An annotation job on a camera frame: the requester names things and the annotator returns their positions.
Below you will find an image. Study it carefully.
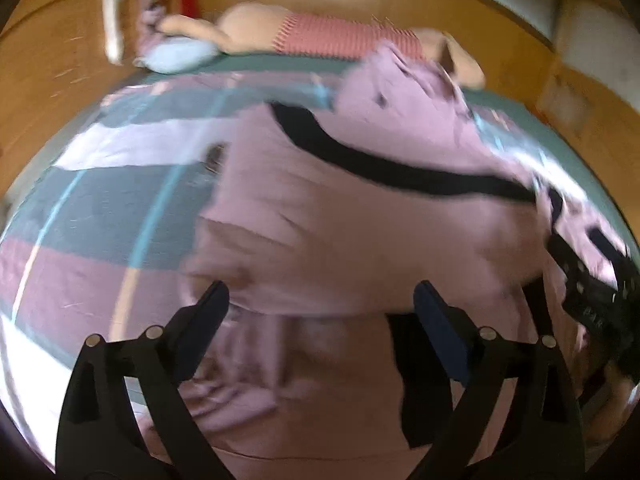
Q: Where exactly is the pink garment with black stripe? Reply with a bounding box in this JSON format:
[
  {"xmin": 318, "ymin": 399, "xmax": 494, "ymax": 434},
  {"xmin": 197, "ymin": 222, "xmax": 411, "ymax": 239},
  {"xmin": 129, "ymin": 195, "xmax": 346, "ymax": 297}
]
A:
[{"xmin": 177, "ymin": 40, "xmax": 632, "ymax": 480}]

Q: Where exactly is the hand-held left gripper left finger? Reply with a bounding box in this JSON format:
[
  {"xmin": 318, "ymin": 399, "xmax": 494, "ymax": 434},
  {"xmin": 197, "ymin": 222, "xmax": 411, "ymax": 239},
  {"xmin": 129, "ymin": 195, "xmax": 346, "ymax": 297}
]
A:
[{"xmin": 55, "ymin": 280, "xmax": 236, "ymax": 480}]

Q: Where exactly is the purple hanging cloth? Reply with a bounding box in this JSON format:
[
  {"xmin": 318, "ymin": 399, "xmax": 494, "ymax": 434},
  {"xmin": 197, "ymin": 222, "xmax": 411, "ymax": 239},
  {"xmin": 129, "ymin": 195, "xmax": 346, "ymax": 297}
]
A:
[{"xmin": 135, "ymin": 0, "xmax": 169, "ymax": 56}]

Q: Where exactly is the white window panel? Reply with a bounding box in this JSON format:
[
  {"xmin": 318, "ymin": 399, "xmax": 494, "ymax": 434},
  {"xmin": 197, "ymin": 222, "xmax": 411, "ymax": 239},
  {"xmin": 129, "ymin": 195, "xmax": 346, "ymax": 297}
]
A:
[
  {"xmin": 555, "ymin": 0, "xmax": 640, "ymax": 96},
  {"xmin": 460, "ymin": 0, "xmax": 561, "ymax": 43}
]

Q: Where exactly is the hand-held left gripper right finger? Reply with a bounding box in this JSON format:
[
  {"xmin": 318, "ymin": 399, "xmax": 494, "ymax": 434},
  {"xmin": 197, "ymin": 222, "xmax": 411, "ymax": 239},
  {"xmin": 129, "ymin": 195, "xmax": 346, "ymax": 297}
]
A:
[{"xmin": 412, "ymin": 280, "xmax": 586, "ymax": 480}]

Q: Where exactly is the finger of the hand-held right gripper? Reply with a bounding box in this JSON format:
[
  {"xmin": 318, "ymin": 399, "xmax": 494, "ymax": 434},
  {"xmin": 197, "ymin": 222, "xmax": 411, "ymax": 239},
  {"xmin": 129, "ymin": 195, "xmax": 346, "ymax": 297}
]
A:
[
  {"xmin": 542, "ymin": 185, "xmax": 570, "ymax": 236},
  {"xmin": 587, "ymin": 227, "xmax": 632, "ymax": 267}
]

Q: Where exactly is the person's right hand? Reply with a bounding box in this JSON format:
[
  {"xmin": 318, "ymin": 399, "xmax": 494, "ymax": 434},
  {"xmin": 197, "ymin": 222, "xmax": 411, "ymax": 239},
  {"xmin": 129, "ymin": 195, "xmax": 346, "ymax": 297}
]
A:
[{"xmin": 582, "ymin": 365, "xmax": 640, "ymax": 443}]

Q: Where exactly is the light blue cushion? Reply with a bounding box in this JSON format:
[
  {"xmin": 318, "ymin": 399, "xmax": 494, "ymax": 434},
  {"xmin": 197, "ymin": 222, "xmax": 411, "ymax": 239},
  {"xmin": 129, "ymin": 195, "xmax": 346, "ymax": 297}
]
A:
[{"xmin": 132, "ymin": 37, "xmax": 219, "ymax": 75}]

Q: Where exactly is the striped bed blanket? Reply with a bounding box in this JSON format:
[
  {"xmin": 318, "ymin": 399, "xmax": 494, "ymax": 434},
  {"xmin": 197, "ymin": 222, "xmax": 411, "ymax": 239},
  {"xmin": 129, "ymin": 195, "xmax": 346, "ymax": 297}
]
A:
[{"xmin": 0, "ymin": 52, "xmax": 640, "ymax": 467}]

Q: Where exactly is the plush toy in striped shirt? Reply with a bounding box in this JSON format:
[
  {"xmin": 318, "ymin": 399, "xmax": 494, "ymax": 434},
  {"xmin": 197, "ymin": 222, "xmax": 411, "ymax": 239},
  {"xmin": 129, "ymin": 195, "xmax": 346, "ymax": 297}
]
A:
[{"xmin": 157, "ymin": 2, "xmax": 487, "ymax": 89}]

